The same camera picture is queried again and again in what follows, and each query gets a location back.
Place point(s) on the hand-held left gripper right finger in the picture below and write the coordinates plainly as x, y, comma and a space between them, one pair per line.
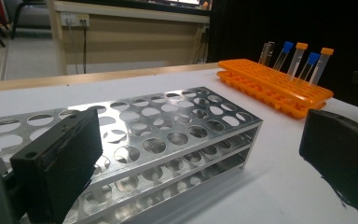
341, 149

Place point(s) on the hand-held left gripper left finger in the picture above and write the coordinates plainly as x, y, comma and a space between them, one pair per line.
56, 161

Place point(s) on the blue-capped test tube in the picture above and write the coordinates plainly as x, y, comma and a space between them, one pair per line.
287, 46
313, 57

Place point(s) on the orange-capped test tube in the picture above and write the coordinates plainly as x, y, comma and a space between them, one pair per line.
326, 51
301, 46

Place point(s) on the orange plastic test tube rack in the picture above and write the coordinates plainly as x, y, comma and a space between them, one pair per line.
261, 77

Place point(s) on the clear test tube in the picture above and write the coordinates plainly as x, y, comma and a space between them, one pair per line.
266, 54

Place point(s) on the silver metal test tube rack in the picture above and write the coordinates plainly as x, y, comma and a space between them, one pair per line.
199, 148

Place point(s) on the black curtain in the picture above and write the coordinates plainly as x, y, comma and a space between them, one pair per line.
292, 21

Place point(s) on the light wooden cabinet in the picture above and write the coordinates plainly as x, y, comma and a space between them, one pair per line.
130, 40

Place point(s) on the black chair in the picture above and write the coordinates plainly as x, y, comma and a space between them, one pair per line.
17, 18

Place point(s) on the white wall power outlet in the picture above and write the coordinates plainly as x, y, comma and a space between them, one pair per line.
74, 19

